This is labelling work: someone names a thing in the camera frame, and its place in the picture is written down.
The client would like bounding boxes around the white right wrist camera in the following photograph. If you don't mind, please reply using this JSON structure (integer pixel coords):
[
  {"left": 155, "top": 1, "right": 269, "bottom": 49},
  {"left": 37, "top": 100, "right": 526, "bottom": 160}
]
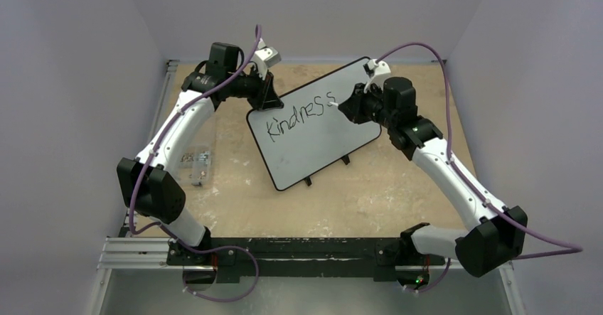
[{"left": 363, "top": 59, "right": 391, "bottom": 94}]

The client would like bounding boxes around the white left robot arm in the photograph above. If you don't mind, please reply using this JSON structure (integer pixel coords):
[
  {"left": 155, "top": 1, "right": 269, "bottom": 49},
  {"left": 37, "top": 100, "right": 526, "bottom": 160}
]
[{"left": 117, "top": 41, "right": 284, "bottom": 265}]

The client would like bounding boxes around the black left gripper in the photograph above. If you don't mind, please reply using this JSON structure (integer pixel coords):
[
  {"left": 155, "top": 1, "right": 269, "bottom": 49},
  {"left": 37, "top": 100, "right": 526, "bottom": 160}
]
[{"left": 228, "top": 65, "right": 283, "bottom": 112}]

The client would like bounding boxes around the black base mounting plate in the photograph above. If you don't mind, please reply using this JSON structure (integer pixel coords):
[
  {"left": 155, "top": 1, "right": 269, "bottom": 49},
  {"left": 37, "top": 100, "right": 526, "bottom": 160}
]
[{"left": 167, "top": 237, "right": 445, "bottom": 284}]

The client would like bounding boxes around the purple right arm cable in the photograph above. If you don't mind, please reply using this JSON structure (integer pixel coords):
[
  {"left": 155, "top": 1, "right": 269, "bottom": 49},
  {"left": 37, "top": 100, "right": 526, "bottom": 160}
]
[{"left": 374, "top": 42, "right": 584, "bottom": 261}]

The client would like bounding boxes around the white whiteboard black frame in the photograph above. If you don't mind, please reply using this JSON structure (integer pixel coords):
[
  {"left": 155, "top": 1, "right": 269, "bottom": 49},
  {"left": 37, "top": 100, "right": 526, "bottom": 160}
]
[{"left": 246, "top": 57, "right": 381, "bottom": 191}]

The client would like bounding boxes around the clear box of screws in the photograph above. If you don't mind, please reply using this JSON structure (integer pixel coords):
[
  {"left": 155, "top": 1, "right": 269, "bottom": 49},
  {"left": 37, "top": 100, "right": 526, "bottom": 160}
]
[{"left": 177, "top": 145, "right": 213, "bottom": 187}]

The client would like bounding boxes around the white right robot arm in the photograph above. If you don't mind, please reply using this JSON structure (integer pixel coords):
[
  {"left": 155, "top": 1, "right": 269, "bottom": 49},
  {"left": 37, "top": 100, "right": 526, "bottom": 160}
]
[{"left": 336, "top": 77, "right": 528, "bottom": 277}]

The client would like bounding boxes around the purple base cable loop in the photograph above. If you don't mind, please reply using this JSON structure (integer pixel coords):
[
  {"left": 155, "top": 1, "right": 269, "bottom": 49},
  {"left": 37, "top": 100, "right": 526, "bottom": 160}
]
[{"left": 182, "top": 245, "right": 260, "bottom": 304}]

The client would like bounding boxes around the aluminium extrusion rail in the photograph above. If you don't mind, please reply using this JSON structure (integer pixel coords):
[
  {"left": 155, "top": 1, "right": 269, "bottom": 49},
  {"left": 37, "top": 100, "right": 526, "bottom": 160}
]
[{"left": 97, "top": 237, "right": 183, "bottom": 269}]

